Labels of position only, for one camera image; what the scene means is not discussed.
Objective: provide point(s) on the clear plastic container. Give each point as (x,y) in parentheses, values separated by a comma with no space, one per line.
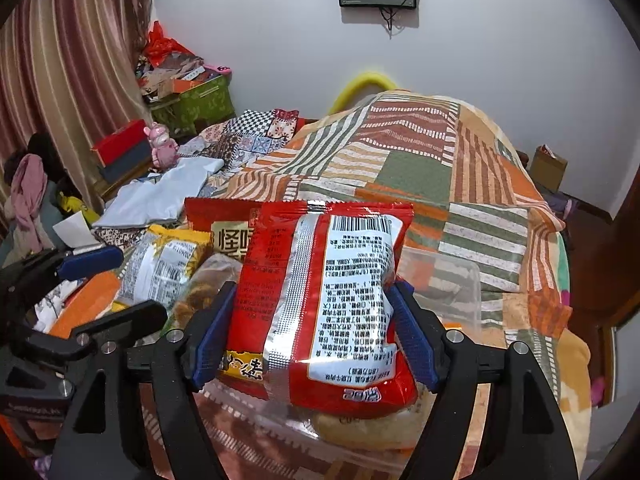
(450,290)

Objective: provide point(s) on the checkered patterned quilt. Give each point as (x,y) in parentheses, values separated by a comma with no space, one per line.
(250,135)

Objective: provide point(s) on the green storage box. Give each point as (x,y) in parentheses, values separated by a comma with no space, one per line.
(200,105)

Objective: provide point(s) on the pink toy figure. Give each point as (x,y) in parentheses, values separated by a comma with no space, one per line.
(161,147)

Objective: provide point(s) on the white box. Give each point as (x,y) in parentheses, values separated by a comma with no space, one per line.
(75,232)

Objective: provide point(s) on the striped brown curtain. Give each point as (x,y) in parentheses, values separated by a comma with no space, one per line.
(75,60)

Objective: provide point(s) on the yellow foam tube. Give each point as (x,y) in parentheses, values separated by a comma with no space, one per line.
(365,79)

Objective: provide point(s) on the dark blue box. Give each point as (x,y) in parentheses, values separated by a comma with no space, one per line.
(125,167)

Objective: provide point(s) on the red plastic bag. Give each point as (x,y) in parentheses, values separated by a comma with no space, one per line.
(162,45)

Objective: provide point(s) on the grey plastic bag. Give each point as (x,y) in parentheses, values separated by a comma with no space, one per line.
(160,192)

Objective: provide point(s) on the pink cloth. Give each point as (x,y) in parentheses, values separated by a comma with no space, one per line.
(27,190)

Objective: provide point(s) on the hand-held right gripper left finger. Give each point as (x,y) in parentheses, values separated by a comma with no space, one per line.
(215,332)

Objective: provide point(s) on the red snack packet silver back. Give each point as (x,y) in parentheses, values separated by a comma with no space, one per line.
(320,285)

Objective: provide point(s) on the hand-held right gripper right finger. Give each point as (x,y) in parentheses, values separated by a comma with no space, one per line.
(415,332)

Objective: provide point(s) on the cardboard box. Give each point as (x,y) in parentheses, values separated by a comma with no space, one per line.
(549,167)

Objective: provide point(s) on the round bread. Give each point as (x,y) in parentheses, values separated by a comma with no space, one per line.
(360,427)

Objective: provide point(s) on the brown wooden door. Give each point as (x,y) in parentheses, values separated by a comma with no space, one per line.
(617,245)

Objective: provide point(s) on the striped patchwork blanket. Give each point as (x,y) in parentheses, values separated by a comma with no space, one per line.
(415,170)

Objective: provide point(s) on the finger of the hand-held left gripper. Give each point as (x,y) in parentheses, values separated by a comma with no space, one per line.
(92,261)
(125,320)

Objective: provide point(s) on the red snack packet yellow label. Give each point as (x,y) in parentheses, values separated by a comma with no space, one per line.
(220,230)

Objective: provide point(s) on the red box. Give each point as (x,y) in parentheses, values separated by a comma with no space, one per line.
(120,142)

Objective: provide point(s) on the yellow toy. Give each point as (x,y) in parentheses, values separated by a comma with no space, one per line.
(77,207)

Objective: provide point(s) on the clear packet of fried snacks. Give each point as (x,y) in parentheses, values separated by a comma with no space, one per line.
(205,285)

